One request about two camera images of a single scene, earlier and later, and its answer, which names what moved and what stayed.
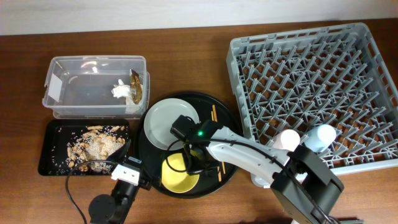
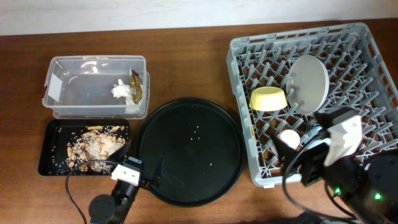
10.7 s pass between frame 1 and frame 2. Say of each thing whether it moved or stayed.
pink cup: stayed
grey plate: moved
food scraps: stayed
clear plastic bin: stayed
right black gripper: moved
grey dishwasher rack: stayed
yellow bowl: moved
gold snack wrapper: stayed
